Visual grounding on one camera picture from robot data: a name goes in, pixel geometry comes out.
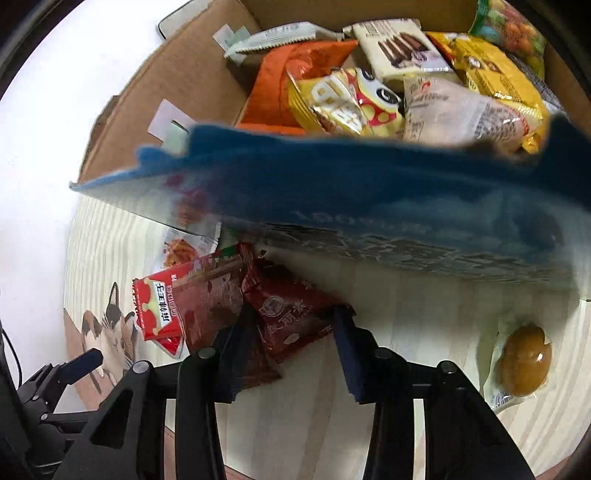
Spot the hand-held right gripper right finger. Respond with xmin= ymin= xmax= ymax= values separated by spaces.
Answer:
xmin=333 ymin=307 xmax=534 ymax=480

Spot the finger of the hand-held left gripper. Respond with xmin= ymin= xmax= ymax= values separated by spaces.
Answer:
xmin=17 ymin=349 xmax=103 ymax=407

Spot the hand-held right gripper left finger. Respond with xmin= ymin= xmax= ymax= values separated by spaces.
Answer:
xmin=53 ymin=318 xmax=259 ymax=480

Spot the dark red clear window packet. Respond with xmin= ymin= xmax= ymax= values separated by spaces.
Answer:
xmin=171 ymin=242 xmax=259 ymax=352

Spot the dark red round logo packet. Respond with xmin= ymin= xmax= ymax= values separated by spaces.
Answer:
xmin=228 ymin=256 xmax=356 ymax=402

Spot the red packet with white label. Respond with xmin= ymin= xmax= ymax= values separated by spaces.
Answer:
xmin=132 ymin=265 xmax=195 ymax=360

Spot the white and orange snack packet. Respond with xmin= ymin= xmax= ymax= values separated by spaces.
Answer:
xmin=159 ymin=222 xmax=222 ymax=271

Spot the cardboard box with blue print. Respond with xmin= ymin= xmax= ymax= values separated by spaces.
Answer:
xmin=69 ymin=0 xmax=591 ymax=301

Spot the round brown bun packet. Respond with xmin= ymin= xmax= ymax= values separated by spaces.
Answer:
xmin=482 ymin=318 xmax=555 ymax=414

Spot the yellow panda snack packet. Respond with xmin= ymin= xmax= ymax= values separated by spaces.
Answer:
xmin=287 ymin=67 xmax=407 ymax=137

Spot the beige bread packet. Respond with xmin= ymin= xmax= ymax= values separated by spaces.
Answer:
xmin=402 ymin=76 xmax=527 ymax=148

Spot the white chocolate stick packet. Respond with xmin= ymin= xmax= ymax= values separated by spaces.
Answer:
xmin=353 ymin=18 xmax=455 ymax=79

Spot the large yellow snack packet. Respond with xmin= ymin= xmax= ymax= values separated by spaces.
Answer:
xmin=425 ymin=31 xmax=552 ymax=155

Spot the colourful candy bag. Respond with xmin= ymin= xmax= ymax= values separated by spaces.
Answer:
xmin=468 ymin=0 xmax=548 ymax=77

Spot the striped pink cat tablecloth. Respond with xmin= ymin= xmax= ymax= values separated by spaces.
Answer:
xmin=62 ymin=194 xmax=591 ymax=480

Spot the white padded chair black frame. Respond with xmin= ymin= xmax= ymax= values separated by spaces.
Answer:
xmin=157 ymin=2 xmax=197 ymax=41

